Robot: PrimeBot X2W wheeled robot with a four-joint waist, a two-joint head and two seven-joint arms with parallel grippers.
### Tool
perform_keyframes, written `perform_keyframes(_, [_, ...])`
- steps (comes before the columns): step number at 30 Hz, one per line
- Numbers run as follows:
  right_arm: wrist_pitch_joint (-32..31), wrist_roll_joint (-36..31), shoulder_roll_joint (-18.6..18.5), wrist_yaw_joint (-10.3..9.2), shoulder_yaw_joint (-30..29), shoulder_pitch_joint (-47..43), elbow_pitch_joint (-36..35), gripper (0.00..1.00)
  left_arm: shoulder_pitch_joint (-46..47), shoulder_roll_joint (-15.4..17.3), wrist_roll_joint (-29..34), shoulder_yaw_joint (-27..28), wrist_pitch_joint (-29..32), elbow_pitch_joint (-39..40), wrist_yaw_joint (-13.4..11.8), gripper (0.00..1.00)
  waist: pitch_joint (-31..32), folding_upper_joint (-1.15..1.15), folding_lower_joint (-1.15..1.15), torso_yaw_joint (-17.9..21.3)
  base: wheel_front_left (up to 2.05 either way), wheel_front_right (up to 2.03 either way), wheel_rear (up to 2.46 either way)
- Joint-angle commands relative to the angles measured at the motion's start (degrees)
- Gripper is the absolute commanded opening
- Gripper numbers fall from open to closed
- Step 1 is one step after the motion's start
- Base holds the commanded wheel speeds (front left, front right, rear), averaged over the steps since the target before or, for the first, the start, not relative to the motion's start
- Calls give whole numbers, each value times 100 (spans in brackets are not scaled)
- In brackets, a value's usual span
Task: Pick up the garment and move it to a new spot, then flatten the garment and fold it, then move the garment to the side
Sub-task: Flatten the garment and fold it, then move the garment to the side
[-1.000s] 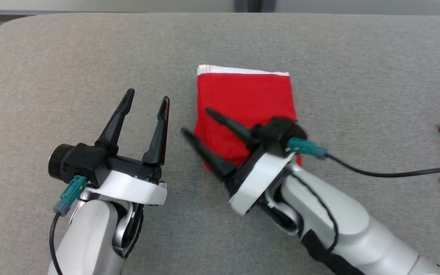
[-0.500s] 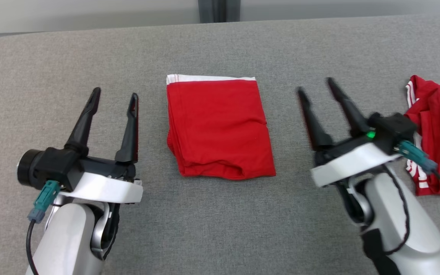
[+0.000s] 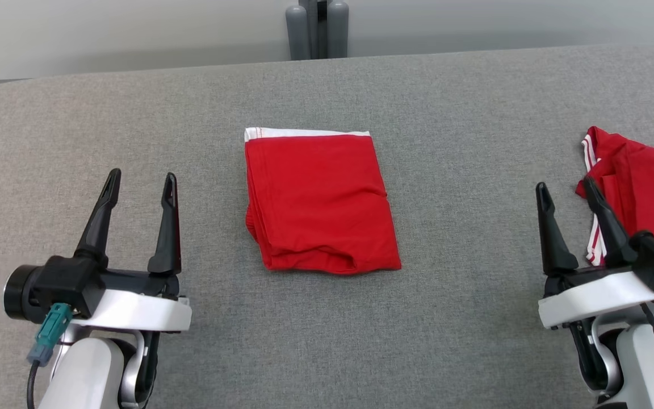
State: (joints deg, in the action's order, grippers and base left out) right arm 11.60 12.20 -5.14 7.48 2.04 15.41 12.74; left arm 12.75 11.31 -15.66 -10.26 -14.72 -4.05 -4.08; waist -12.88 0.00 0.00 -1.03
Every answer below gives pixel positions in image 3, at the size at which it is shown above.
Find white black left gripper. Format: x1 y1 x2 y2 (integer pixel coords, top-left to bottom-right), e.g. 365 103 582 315
3 168 193 333

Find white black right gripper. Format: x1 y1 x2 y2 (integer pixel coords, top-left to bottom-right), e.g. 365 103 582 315
535 176 654 331

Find red jersey with white striped trim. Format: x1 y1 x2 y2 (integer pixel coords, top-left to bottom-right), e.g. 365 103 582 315
575 126 654 268

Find red shorts with white waistband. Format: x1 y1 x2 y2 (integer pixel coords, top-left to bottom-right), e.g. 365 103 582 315
244 127 403 276

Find black cable with teal plug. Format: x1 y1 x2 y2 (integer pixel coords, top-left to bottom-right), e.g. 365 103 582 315
26 302 74 409

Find grey partition post with feet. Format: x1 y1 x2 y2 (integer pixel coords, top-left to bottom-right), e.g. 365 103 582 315
285 0 350 61

